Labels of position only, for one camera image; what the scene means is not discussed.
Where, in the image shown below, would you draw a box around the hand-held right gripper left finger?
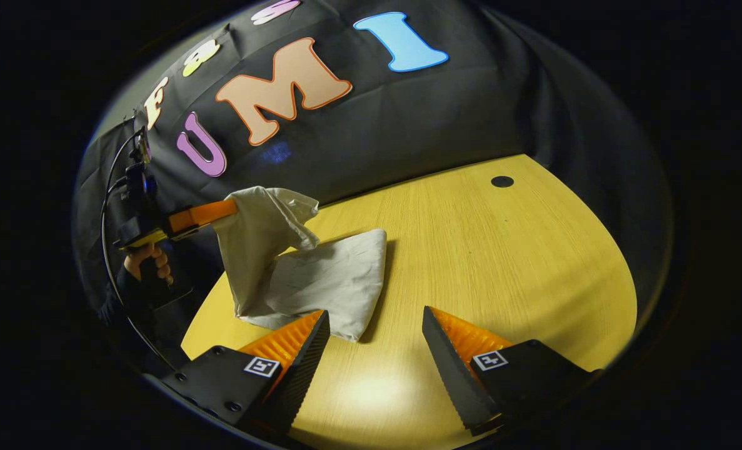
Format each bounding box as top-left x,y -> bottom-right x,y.
158,309 -> 331,435

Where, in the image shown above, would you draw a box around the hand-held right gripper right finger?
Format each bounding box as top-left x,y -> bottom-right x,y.
422,306 -> 599,437

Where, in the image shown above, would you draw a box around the white jeans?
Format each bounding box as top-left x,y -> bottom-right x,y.
213,186 -> 388,343

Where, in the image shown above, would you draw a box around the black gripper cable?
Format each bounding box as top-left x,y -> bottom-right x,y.
100,127 -> 179,371

